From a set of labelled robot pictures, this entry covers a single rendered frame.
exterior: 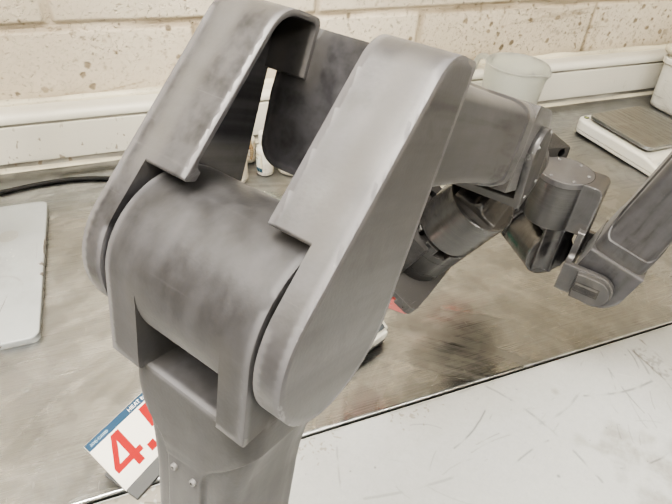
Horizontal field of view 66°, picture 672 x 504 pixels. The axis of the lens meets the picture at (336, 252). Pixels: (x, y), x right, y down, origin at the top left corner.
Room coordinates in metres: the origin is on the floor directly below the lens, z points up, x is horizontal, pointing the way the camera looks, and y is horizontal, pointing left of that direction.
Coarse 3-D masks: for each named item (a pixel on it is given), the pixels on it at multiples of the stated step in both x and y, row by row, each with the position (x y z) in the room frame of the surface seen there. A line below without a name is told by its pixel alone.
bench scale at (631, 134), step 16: (608, 112) 1.10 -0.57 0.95; (624, 112) 1.11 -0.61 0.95; (640, 112) 1.11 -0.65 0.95; (576, 128) 1.09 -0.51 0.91; (592, 128) 1.05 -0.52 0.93; (608, 128) 1.03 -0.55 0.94; (624, 128) 1.02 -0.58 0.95; (640, 128) 1.03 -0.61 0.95; (656, 128) 1.04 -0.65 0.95; (608, 144) 1.00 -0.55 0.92; (624, 144) 0.98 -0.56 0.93; (640, 144) 0.96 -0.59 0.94; (656, 144) 0.96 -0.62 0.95; (624, 160) 0.96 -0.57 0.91; (640, 160) 0.93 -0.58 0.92; (656, 160) 0.92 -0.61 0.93
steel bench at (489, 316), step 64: (64, 192) 0.71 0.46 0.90; (64, 256) 0.55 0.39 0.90; (512, 256) 0.63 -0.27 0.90; (64, 320) 0.43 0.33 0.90; (384, 320) 0.48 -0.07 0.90; (448, 320) 0.48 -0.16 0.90; (512, 320) 0.49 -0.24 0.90; (576, 320) 0.50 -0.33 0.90; (640, 320) 0.51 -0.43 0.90; (0, 384) 0.33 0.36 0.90; (64, 384) 0.34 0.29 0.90; (128, 384) 0.35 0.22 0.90; (384, 384) 0.37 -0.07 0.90; (448, 384) 0.38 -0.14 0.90; (0, 448) 0.26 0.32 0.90; (64, 448) 0.27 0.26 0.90
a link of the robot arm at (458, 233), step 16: (448, 192) 0.35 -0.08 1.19; (464, 192) 0.34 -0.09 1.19; (432, 208) 0.35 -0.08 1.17; (448, 208) 0.34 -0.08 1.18; (464, 208) 0.33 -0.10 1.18; (480, 208) 0.33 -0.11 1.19; (496, 208) 0.34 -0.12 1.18; (512, 208) 0.35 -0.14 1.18; (432, 224) 0.34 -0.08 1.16; (448, 224) 0.33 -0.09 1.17; (464, 224) 0.32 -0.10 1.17; (480, 224) 0.32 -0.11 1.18; (496, 224) 0.33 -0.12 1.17; (432, 240) 0.34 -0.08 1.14; (448, 240) 0.33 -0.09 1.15; (464, 240) 0.33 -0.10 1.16; (480, 240) 0.33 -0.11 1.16
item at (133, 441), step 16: (128, 416) 0.29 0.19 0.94; (144, 416) 0.29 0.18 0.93; (112, 432) 0.27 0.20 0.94; (128, 432) 0.27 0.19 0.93; (144, 432) 0.28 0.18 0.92; (96, 448) 0.25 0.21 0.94; (112, 448) 0.25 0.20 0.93; (128, 448) 0.26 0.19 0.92; (144, 448) 0.26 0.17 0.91; (112, 464) 0.24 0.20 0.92; (128, 464) 0.25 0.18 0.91
